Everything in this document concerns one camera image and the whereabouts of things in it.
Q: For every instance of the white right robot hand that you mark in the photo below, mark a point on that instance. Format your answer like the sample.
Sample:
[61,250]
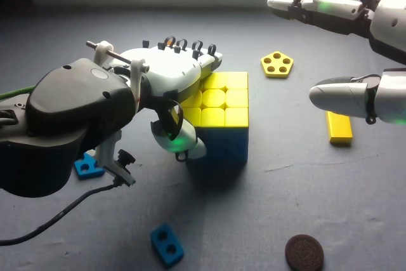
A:
[390,17]

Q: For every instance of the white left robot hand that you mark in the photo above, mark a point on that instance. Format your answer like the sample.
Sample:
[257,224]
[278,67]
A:
[168,64]

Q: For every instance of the yellow rectangular block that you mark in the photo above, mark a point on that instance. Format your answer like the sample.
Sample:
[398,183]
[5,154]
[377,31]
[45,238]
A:
[339,129]

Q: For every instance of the yellow pentagon block with holes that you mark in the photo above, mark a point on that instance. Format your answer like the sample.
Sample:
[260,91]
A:
[277,63]

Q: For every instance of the blue two-hole block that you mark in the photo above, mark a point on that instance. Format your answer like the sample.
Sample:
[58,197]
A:
[167,241]

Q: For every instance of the grey table cloth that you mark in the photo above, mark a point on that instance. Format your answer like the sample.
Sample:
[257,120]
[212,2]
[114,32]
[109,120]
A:
[285,188]

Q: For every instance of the blue pentagon block with holes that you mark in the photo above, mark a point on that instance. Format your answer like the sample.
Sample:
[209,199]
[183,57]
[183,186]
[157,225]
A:
[95,173]

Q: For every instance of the Rubik's cube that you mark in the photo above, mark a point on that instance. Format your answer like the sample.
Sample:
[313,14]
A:
[234,118]

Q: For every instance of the chocolate sandwich cookie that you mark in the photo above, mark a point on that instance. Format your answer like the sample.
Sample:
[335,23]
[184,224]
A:
[304,252]

